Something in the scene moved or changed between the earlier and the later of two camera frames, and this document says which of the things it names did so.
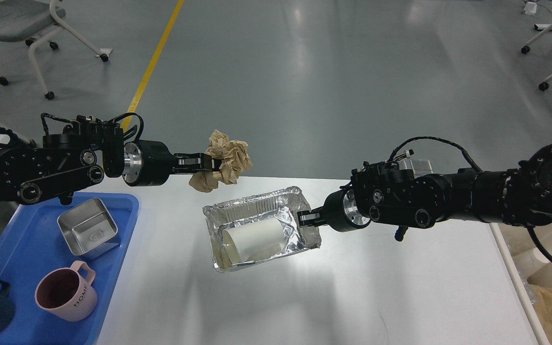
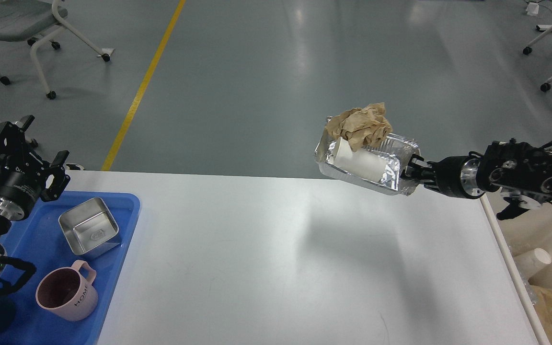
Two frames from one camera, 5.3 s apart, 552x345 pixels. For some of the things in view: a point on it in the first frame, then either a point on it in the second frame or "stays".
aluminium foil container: x=245 y=229 → x=396 y=151
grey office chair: x=14 y=21 stays
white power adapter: x=530 y=8 stays
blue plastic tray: x=31 y=246 stays
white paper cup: x=253 y=241 → x=361 y=162
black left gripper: x=147 y=163 → x=15 y=181
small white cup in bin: x=527 y=260 stays
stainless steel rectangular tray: x=88 y=229 stays
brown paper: x=235 y=159 → x=366 y=127
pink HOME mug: x=68 y=292 stays
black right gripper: x=341 y=213 → x=459 y=176
